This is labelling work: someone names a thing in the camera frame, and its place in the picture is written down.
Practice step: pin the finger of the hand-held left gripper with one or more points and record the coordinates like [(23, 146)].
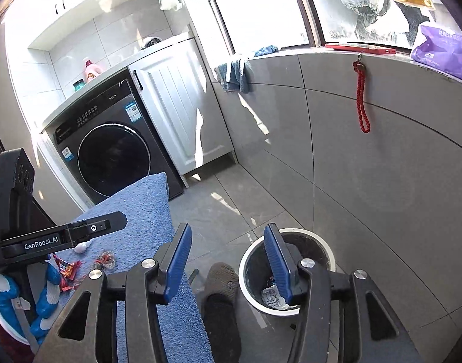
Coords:
[(102, 226)]

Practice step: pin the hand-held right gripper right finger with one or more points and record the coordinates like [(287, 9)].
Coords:
[(278, 264)]

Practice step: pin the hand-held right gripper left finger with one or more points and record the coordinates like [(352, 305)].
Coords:
[(176, 261)]

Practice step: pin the white paper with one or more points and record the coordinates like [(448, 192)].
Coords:
[(80, 248)]

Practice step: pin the white printed plastic wrapper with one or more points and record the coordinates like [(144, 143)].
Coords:
[(274, 297)]

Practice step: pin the red candy wrapper clear ends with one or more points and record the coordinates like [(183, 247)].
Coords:
[(104, 261)]

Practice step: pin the round metal trash bin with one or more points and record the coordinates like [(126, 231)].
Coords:
[(314, 245)]

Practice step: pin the red orange snack wrapper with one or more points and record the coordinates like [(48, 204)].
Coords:
[(66, 268)]

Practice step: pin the person's left hand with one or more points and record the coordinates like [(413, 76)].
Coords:
[(45, 295)]

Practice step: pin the brown mesh slipper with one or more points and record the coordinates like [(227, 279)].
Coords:
[(219, 278)]

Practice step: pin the blue terry table towel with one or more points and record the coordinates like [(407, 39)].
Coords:
[(148, 211)]

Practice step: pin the grey front-load washing machine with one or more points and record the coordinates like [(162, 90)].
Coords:
[(114, 158)]

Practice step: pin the teal jar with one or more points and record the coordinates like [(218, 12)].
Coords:
[(79, 85)]

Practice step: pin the white panelled cabinet door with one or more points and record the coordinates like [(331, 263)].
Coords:
[(178, 102)]

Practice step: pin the pink detergent bottle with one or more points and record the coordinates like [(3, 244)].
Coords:
[(92, 71)]

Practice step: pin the blue towel on windowsill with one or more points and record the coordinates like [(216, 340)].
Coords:
[(234, 72)]

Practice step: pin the red phone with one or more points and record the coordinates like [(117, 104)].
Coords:
[(359, 48)]

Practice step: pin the purple plastic package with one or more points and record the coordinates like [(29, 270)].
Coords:
[(442, 53)]

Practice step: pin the dark hanging garment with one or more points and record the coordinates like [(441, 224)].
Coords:
[(414, 22)]

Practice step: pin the window frame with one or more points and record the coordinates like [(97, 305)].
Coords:
[(312, 7)]

